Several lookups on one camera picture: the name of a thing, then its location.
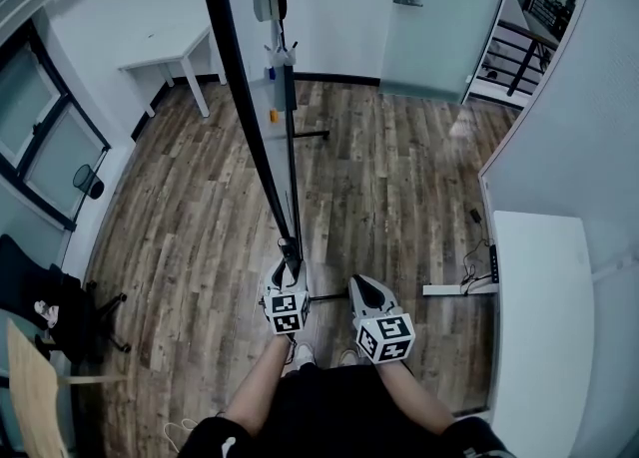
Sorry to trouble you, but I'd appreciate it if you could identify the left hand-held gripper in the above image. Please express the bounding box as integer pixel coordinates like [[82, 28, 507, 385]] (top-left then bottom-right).
[[258, 257, 314, 337]]

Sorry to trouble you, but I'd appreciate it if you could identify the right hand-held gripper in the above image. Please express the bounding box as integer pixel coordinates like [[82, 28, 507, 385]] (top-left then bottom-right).
[[346, 272, 417, 365]]

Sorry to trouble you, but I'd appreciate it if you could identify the black-framed rolling whiteboard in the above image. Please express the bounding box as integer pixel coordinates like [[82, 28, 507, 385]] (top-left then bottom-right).
[[191, 0, 354, 305]]

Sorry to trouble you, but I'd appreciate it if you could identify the person's left forearm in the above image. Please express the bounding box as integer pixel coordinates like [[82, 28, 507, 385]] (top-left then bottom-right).
[[218, 332, 297, 441]]

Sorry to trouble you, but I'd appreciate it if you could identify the person's right forearm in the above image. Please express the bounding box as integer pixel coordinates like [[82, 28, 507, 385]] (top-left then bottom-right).
[[375, 359, 459, 436]]

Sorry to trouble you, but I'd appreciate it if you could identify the person's black clothing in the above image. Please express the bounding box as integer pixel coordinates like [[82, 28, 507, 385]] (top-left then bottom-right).
[[176, 362, 519, 458]]

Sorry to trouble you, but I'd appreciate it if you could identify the white standing desk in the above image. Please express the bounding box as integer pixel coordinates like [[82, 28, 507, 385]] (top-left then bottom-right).
[[421, 210, 596, 421]]

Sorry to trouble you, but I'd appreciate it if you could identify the black mesh wastebasket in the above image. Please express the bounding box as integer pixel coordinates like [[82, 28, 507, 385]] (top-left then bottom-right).
[[72, 163, 107, 200]]

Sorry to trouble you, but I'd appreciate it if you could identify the white marker holder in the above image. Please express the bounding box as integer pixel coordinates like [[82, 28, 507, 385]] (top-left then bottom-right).
[[263, 40, 301, 69]]

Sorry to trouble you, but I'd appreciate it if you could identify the small white table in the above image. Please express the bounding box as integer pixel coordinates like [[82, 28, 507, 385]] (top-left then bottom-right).
[[118, 25, 229, 119]]

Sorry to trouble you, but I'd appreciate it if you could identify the black office chair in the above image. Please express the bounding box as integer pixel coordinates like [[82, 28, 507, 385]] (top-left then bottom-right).
[[0, 232, 133, 368]]

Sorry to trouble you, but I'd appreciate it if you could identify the light wooden table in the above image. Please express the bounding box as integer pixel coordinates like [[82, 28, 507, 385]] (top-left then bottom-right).
[[5, 317, 130, 458]]

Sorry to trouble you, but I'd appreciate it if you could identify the black metal railing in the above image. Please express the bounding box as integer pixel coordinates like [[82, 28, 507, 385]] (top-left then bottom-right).
[[475, 0, 576, 99]]

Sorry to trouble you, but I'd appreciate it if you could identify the frosted glass door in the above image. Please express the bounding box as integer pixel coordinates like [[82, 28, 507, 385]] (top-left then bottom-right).
[[379, 0, 521, 107]]

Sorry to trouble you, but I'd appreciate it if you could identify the black-framed window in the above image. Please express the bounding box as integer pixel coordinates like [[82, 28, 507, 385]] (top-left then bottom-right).
[[0, 20, 112, 233]]

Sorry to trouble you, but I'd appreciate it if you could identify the black desk cable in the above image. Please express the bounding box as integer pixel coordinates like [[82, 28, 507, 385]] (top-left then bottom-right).
[[457, 221, 496, 296]]

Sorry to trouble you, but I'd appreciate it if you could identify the white cord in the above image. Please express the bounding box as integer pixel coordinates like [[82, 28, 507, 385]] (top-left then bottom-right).
[[163, 417, 202, 455]]

